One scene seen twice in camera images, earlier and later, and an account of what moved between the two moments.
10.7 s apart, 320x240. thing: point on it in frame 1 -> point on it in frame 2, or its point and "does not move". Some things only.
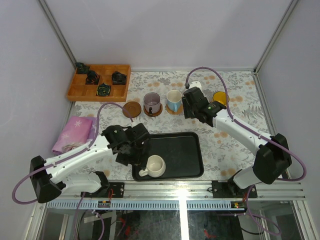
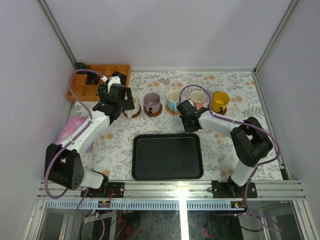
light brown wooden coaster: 154,114 does not move
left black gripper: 135,157 -> 128,99
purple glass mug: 152,103 does not move
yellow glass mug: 221,96 does not move
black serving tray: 181,151 does not move
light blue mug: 174,98 does not move
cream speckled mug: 155,166 -> 131,113
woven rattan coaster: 174,113 does not move
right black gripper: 187,113 -> 186,129
